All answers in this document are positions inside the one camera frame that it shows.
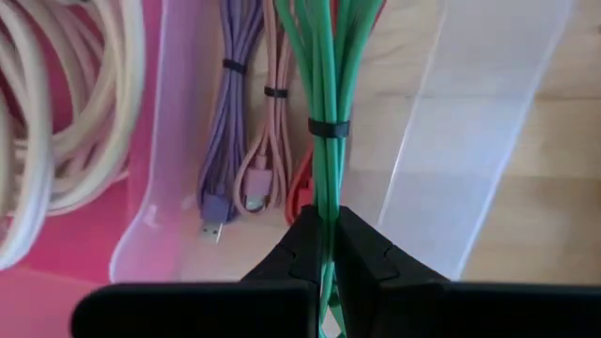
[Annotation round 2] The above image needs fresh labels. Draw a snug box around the green cable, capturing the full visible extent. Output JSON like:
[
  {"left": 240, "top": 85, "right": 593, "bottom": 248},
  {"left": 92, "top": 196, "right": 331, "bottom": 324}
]
[{"left": 274, "top": 0, "right": 386, "bottom": 338}]

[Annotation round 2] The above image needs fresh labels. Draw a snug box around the clear plastic bin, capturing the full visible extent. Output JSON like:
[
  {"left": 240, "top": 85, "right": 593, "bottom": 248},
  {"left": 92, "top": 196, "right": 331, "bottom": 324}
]
[{"left": 108, "top": 0, "right": 577, "bottom": 285}]

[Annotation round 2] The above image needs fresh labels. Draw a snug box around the pink plastic bin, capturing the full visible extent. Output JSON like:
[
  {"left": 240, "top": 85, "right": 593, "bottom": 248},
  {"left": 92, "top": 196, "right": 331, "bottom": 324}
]
[{"left": 0, "top": 0, "right": 164, "bottom": 338}]

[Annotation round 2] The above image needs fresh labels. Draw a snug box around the thick cream cable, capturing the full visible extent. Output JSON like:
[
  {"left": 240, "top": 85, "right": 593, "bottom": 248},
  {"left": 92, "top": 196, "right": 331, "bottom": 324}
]
[{"left": 0, "top": 0, "right": 146, "bottom": 272}]

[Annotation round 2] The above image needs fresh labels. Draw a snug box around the purple cable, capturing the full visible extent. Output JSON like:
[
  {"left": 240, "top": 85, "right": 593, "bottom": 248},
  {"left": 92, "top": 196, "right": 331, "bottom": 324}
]
[{"left": 195, "top": 0, "right": 265, "bottom": 245}]

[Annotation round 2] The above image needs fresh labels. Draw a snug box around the pale pink cable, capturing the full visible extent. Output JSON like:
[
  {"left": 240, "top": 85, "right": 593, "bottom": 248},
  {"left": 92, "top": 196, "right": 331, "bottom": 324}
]
[{"left": 8, "top": 0, "right": 131, "bottom": 217}]

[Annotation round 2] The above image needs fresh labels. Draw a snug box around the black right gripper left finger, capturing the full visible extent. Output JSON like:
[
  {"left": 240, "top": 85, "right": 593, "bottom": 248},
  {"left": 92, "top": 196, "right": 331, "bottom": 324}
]
[{"left": 69, "top": 205, "right": 324, "bottom": 338}]

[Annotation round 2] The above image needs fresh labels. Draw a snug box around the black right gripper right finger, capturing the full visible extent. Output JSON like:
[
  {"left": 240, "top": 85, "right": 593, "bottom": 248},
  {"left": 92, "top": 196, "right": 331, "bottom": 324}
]
[{"left": 332, "top": 205, "right": 601, "bottom": 338}]

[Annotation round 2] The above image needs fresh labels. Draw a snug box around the salmon pink cable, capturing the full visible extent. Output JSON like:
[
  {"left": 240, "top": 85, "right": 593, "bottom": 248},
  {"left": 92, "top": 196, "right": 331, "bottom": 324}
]
[{"left": 233, "top": 0, "right": 296, "bottom": 215}]

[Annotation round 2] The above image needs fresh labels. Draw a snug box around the red cable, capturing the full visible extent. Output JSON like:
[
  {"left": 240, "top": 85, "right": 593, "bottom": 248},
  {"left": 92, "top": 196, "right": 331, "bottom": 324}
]
[{"left": 284, "top": 0, "right": 389, "bottom": 226}]

